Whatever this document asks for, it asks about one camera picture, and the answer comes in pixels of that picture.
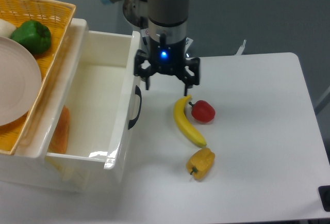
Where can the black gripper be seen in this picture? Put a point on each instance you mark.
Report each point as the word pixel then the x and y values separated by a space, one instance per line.
pixel 167 59

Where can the triangle bread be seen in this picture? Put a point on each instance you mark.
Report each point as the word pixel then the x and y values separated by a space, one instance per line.
pixel 59 140

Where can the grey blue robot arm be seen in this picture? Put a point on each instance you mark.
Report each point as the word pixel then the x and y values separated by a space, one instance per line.
pixel 166 22

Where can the white open upper drawer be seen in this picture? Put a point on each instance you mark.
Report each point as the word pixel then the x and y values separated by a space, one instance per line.
pixel 101 101

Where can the red bell pepper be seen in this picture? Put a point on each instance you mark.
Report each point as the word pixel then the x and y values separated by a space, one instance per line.
pixel 202 111

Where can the yellow banana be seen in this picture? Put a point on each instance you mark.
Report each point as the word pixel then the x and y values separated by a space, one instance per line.
pixel 184 125

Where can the yellow bell pepper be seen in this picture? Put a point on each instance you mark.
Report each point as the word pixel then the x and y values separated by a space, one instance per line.
pixel 200 163

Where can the green bell pepper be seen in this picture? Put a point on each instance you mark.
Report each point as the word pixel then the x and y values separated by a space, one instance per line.
pixel 34 36

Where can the pink plate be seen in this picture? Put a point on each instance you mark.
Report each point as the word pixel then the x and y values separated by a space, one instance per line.
pixel 20 80

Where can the yellow woven basket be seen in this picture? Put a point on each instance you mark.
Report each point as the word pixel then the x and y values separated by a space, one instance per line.
pixel 57 17

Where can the white radish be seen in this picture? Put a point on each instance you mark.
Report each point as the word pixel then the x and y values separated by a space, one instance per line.
pixel 6 28

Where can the black object at table edge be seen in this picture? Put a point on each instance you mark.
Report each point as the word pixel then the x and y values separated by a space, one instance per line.
pixel 324 192

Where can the black drawer handle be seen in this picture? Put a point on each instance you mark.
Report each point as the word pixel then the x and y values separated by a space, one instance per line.
pixel 137 107

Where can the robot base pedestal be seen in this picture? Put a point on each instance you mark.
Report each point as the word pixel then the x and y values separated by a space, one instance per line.
pixel 135 12

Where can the white metal bracket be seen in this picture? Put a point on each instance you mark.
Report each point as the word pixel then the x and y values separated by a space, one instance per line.
pixel 241 48

